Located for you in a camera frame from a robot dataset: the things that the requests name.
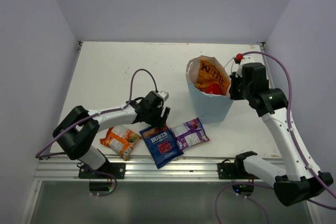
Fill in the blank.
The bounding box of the red gummy candy bag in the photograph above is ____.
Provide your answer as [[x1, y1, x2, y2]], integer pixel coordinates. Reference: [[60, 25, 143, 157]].
[[204, 83, 223, 95]]

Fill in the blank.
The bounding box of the light blue paper bag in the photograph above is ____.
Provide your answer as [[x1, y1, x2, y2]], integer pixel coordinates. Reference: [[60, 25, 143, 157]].
[[185, 55, 233, 124]]

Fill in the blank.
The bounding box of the yellow Kettle chips bag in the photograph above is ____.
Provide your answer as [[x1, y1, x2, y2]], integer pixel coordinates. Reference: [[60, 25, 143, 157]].
[[195, 60, 230, 95]]

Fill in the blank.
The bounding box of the blue Burts chips bag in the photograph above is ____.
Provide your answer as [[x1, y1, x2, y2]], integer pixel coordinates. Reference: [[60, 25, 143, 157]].
[[140, 126, 184, 169]]

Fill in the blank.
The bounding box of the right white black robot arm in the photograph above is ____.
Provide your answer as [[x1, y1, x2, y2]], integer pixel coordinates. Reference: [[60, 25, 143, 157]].
[[229, 62, 333, 206]]

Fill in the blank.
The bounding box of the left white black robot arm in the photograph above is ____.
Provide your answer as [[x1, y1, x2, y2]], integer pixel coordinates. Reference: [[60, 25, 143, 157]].
[[52, 91, 170, 178]]

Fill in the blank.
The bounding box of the purple snack packet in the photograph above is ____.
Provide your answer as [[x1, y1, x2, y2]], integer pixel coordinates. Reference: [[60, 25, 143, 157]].
[[170, 118, 210, 151]]

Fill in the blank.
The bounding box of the red emergency knob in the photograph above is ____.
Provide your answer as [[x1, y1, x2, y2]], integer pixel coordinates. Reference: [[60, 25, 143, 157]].
[[234, 54, 244, 64]]

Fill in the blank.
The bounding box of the orange snack packet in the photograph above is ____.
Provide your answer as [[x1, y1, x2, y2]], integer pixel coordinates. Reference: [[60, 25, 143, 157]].
[[100, 125, 142, 161]]

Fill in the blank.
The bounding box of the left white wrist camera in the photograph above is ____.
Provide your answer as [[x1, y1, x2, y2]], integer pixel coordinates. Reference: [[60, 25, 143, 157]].
[[157, 91, 169, 102]]

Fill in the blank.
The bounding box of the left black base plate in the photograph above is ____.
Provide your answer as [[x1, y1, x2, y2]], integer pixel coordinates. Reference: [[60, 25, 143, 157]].
[[77, 162, 126, 179]]

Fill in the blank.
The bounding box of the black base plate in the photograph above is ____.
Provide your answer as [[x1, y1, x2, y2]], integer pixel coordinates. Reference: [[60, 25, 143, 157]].
[[77, 162, 126, 179], [217, 159, 259, 180]]

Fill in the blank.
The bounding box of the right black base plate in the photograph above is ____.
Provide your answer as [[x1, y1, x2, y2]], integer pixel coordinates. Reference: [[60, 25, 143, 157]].
[[217, 159, 259, 180]]

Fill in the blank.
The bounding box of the aluminium mounting rail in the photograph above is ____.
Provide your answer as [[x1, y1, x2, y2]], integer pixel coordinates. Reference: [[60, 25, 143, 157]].
[[33, 155, 288, 182]]

